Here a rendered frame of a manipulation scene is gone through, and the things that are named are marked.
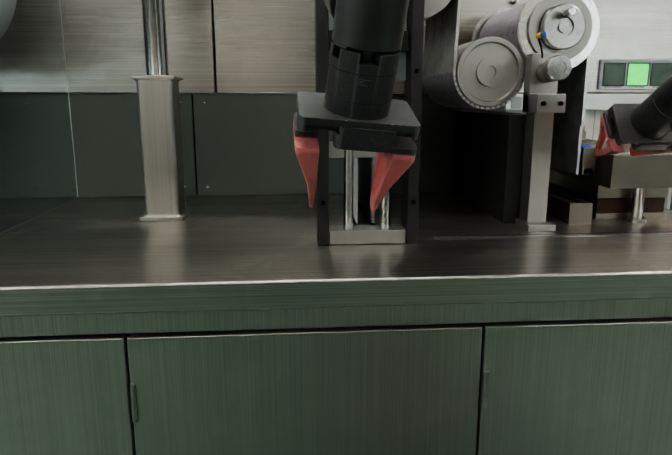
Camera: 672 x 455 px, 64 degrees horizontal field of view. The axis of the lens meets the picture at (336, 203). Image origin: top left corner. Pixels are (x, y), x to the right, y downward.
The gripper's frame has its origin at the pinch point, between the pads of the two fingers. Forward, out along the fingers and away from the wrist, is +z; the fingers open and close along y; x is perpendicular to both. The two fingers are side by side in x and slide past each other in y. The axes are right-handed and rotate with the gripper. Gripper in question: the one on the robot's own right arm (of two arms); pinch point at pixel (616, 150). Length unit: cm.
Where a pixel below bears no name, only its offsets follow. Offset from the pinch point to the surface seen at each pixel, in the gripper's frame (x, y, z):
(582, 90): 14.5, -0.5, 4.5
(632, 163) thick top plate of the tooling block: 1.2, 7.4, 7.4
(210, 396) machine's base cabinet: -36, -65, 4
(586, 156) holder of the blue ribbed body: 4.3, 1.3, 10.8
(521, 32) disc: 22.1, -13.1, -1.9
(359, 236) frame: -12.5, -42.5, 5.3
